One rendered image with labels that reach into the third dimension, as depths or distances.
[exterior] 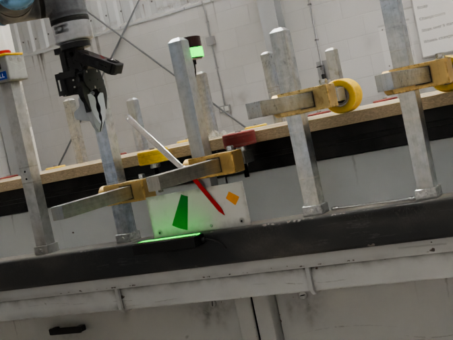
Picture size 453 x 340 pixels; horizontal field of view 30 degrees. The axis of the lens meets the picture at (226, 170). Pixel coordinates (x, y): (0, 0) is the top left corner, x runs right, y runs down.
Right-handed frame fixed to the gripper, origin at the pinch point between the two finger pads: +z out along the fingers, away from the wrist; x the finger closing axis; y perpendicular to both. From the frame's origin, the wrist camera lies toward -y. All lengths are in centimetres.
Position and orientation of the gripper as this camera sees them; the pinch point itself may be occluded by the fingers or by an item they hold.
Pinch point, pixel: (100, 125)
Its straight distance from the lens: 199.2
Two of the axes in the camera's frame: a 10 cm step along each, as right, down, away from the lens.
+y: -8.7, 1.6, 4.7
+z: 2.1, 9.8, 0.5
